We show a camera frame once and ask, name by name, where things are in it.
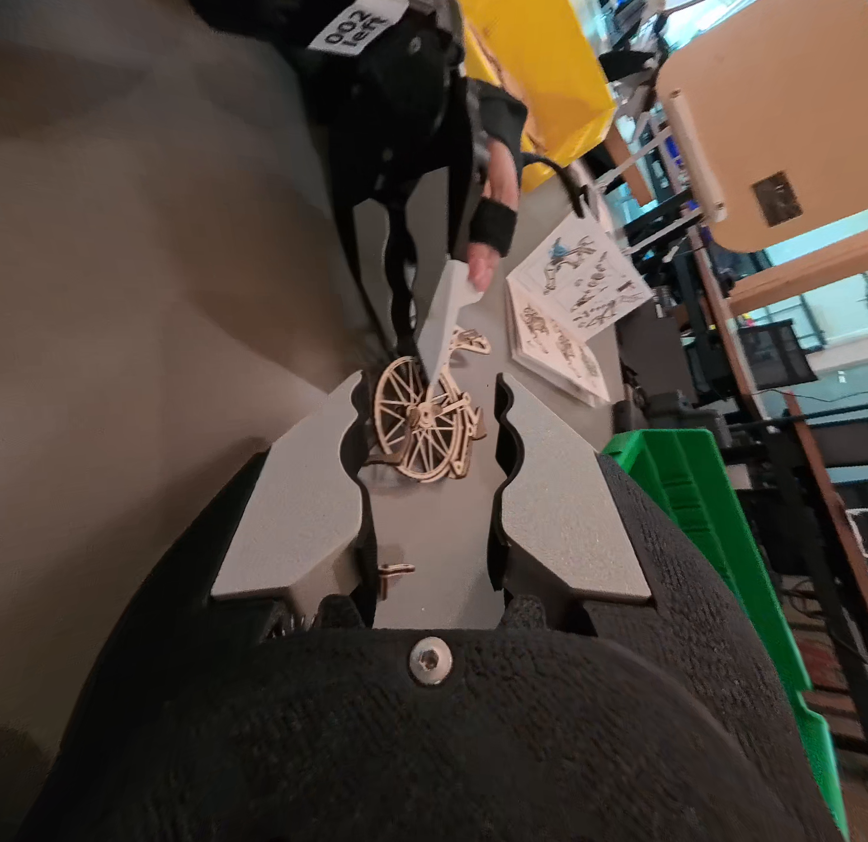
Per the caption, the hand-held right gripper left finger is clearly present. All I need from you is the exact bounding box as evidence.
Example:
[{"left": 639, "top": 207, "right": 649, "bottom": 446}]
[{"left": 212, "top": 371, "right": 378, "bottom": 612}]

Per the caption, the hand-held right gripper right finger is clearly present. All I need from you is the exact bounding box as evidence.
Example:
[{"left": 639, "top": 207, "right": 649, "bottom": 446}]
[{"left": 490, "top": 374, "right": 652, "bottom": 602}]

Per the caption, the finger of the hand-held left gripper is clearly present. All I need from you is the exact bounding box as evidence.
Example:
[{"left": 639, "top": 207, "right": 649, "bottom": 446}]
[
  {"left": 415, "top": 259, "right": 486, "bottom": 390},
  {"left": 388, "top": 203, "right": 417, "bottom": 356}
]

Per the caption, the wooden bicycle model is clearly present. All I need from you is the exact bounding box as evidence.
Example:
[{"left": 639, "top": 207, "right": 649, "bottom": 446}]
[{"left": 368, "top": 326, "right": 492, "bottom": 483}]

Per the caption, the person's left forearm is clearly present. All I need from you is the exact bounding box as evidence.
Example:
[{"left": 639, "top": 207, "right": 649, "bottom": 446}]
[{"left": 465, "top": 77, "right": 530, "bottom": 154}]

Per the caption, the grey desk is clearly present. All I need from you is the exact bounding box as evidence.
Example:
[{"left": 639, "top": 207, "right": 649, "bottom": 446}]
[{"left": 0, "top": 0, "right": 635, "bottom": 842}]

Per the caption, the person's left hand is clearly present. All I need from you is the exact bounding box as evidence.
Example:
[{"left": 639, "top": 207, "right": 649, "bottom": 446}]
[{"left": 467, "top": 143, "right": 523, "bottom": 293}]

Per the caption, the small wooden puzzle piece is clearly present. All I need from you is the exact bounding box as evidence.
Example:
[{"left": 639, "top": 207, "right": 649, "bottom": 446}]
[{"left": 376, "top": 560, "right": 416, "bottom": 602}]

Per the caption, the open instruction booklet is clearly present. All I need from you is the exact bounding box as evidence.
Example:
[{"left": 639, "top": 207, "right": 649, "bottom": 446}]
[{"left": 505, "top": 214, "right": 655, "bottom": 409}]

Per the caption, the black device box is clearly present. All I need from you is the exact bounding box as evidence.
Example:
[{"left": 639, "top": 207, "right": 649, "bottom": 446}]
[{"left": 613, "top": 389, "right": 735, "bottom": 451}]

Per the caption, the yellow plastic bin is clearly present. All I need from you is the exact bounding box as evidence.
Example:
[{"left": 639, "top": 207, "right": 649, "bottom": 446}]
[{"left": 434, "top": 0, "right": 618, "bottom": 192}]

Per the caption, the black mesh basket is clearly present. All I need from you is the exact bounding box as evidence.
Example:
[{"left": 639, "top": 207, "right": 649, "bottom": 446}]
[{"left": 736, "top": 318, "right": 819, "bottom": 393}]

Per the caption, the wooden-edged table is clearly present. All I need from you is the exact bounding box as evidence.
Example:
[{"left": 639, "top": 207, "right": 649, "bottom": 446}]
[{"left": 685, "top": 221, "right": 868, "bottom": 585}]

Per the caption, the plywood chair seat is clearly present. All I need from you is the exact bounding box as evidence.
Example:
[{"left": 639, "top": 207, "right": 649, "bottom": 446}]
[{"left": 654, "top": 0, "right": 868, "bottom": 254}]

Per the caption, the black cable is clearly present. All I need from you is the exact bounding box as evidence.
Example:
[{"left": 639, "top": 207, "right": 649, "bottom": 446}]
[{"left": 521, "top": 154, "right": 591, "bottom": 220}]

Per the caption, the white chair bracket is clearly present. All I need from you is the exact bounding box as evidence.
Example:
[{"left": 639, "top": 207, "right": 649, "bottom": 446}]
[{"left": 661, "top": 88, "right": 728, "bottom": 223}]

